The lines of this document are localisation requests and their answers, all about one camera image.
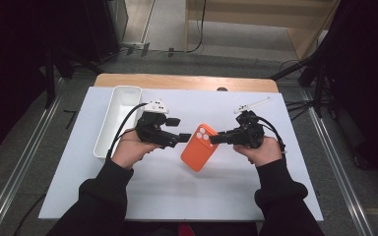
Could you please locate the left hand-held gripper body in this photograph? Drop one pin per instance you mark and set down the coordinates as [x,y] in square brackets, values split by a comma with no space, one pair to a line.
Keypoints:
[152,129]

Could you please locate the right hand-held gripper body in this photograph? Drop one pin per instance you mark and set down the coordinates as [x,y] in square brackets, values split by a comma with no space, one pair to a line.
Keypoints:
[249,132]

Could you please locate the orange phone case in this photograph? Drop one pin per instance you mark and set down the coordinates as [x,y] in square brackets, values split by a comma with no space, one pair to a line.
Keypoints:
[198,150]

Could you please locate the person's right hand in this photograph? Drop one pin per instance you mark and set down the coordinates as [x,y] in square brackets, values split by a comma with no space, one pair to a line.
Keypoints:
[265,152]

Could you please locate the person's left hand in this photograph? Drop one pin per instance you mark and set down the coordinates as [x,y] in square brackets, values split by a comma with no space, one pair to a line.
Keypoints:
[128,150]

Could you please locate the white plastic tray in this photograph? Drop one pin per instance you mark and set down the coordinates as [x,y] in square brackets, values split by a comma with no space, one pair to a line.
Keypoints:
[121,111]

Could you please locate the wooden table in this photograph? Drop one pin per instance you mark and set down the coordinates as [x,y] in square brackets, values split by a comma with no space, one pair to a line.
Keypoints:
[177,81]

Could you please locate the white table board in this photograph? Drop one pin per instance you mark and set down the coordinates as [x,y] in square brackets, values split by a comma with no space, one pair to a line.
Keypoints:
[164,193]

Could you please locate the black stand leg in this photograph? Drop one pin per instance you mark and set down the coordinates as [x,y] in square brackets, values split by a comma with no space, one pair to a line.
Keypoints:
[288,70]

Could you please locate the white power strip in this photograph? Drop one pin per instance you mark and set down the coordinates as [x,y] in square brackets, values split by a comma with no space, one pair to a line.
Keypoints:
[134,45]

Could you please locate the red object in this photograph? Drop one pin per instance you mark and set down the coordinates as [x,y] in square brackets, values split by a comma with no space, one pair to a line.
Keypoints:
[186,230]

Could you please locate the light wooden shelf unit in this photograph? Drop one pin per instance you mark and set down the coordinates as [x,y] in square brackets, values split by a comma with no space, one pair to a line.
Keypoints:
[275,16]

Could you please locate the black curtain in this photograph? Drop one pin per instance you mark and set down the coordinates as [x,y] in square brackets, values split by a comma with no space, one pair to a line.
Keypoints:
[367,82]
[13,65]

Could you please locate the metal floor rail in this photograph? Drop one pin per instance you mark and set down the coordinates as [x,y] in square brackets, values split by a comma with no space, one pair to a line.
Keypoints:
[16,170]
[338,164]

